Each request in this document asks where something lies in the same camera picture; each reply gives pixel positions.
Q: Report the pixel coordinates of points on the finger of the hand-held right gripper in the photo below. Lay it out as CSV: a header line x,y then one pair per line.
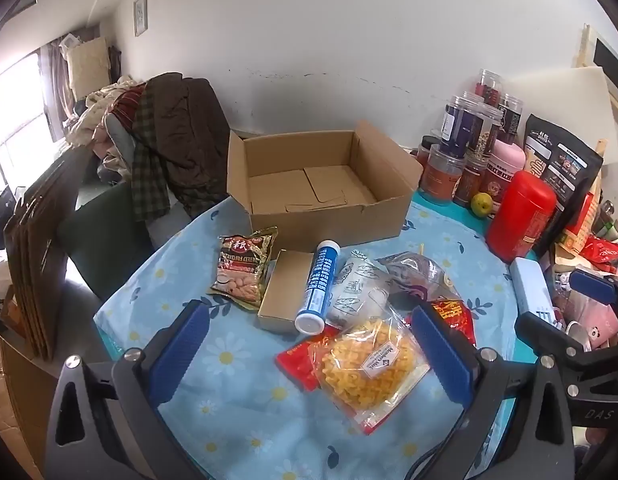
x,y
544,332
591,285

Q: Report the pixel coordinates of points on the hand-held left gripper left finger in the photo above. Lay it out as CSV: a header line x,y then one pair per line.
x,y
181,350

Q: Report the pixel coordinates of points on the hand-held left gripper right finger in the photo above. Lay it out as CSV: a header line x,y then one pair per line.
x,y
444,355

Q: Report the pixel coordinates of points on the large red snack packet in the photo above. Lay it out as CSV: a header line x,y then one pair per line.
x,y
456,317

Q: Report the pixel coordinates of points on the clear bag yellow snacks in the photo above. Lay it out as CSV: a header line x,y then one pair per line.
x,y
359,375

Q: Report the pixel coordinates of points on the white bread-print packet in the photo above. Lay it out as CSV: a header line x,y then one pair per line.
x,y
356,290

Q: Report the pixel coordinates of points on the small red snack packet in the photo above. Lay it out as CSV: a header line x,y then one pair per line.
x,y
296,360

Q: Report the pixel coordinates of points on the blue white tube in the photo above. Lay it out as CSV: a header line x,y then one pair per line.
x,y
316,285

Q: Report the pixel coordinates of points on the red foil packet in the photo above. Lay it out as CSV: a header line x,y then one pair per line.
x,y
601,252

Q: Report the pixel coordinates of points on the pink panda pouch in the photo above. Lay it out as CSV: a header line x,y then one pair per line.
x,y
596,320

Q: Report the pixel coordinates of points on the white plastic case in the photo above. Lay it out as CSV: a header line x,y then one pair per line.
x,y
531,285

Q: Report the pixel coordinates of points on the blue floral tablecloth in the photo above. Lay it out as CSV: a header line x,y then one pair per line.
x,y
229,410

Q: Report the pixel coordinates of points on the clear plastic snack bag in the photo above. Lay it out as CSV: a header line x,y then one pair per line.
x,y
419,272

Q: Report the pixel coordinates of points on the red canister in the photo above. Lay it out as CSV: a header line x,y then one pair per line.
x,y
519,220

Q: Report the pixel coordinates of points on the brown peanut snack packet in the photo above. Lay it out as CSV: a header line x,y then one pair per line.
x,y
241,270

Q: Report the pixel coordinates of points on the black stand-up pouch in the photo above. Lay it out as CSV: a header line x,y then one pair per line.
x,y
564,170

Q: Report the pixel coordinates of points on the small closed cardboard box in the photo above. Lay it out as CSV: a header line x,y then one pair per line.
x,y
284,290

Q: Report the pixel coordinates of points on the green chair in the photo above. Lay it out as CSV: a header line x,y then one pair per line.
x,y
99,240

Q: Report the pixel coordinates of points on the pink jar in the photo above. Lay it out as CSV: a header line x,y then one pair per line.
x,y
504,160

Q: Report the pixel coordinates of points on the clear jar red label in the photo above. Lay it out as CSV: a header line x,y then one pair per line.
x,y
471,182

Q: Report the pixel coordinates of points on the stack of cardboard sheets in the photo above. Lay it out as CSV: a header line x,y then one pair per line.
x,y
39,260

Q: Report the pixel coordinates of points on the green plaid cloth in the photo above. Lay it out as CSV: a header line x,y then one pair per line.
x,y
149,175

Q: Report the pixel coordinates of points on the brown cardboard carton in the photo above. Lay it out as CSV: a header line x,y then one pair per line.
x,y
9,400

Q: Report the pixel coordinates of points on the clear jar red contents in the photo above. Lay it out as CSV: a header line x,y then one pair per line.
x,y
441,175

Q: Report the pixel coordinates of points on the clear jar dark label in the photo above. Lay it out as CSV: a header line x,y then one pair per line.
x,y
511,117

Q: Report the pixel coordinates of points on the white foam board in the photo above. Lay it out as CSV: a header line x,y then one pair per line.
x,y
554,95

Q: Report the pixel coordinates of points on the clear jar purple label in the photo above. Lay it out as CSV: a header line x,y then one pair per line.
x,y
461,125

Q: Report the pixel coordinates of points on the grey cushion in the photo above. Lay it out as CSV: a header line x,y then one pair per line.
x,y
119,150

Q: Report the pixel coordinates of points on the red spice jar black lid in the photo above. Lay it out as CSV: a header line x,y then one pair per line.
x,y
428,146

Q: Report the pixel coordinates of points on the brown quilted jacket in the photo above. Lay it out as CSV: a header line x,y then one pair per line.
x,y
184,135

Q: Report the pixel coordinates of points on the clear jar dark contents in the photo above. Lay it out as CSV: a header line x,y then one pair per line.
x,y
487,87

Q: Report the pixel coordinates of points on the wooden easel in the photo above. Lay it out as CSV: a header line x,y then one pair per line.
x,y
606,55

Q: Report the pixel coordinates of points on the red striped cloth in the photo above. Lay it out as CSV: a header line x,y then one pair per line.
x,y
126,105

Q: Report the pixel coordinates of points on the beige clothes pile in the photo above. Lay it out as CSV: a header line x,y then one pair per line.
x,y
96,110

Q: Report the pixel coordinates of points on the brown curtain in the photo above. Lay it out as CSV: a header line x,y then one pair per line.
x,y
54,85

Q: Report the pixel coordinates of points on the beige pillow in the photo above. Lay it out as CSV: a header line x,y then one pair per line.
x,y
89,67

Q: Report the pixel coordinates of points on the framed wall picture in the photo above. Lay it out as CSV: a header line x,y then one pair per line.
x,y
140,12

